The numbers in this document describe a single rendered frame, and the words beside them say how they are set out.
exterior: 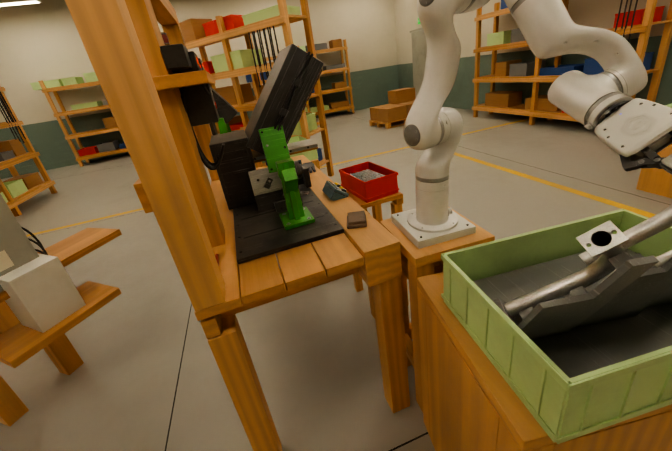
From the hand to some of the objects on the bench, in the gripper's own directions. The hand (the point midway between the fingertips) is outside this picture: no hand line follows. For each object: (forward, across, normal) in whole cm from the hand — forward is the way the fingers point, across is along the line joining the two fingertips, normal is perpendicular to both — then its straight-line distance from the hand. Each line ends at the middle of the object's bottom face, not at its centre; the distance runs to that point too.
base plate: (-92, +116, +12) cm, 148 cm away
